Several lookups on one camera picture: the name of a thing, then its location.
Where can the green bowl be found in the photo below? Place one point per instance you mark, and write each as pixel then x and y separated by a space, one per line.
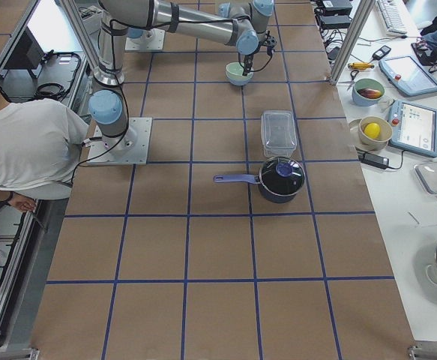
pixel 234 68

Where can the yellow handled tool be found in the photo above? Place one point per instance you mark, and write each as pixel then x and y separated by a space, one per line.
pixel 360 66

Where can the yellow lemon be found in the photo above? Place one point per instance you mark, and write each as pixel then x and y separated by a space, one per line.
pixel 372 130

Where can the person in white shirt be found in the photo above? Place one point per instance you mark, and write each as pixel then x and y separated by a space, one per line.
pixel 40 141

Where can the lower teach pendant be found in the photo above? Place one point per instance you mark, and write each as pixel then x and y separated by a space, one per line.
pixel 414 128

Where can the upper teach pendant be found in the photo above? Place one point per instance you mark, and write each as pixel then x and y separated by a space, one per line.
pixel 408 76

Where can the aluminium frame post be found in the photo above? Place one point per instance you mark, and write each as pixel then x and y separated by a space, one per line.
pixel 358 21

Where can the scissors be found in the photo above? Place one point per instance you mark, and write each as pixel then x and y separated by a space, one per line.
pixel 353 75

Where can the blue saucepan with lid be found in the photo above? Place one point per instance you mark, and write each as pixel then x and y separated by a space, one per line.
pixel 279 179

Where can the black monitor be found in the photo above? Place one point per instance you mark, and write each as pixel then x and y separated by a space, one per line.
pixel 27 55

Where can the white keyboard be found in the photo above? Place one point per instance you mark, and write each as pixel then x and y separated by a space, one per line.
pixel 390 17

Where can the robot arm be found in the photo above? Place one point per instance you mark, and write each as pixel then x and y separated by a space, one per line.
pixel 242 25
pixel 136 34

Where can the clear plastic container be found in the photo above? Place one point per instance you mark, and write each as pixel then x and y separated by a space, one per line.
pixel 278 133

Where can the teach pendant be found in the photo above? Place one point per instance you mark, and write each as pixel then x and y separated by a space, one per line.
pixel 408 76
pixel 414 128

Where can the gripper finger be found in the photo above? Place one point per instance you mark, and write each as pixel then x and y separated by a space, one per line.
pixel 247 69

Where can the black power adapter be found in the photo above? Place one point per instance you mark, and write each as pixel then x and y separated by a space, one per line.
pixel 374 160

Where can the blue bowl with fruit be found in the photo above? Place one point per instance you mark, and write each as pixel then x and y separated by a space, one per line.
pixel 367 92

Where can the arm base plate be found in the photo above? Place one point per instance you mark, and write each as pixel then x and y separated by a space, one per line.
pixel 154 45
pixel 131 149

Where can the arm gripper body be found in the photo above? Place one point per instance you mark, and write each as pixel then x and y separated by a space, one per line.
pixel 247 60

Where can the beige bowl with lemon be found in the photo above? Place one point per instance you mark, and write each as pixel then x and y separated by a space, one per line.
pixel 382 141

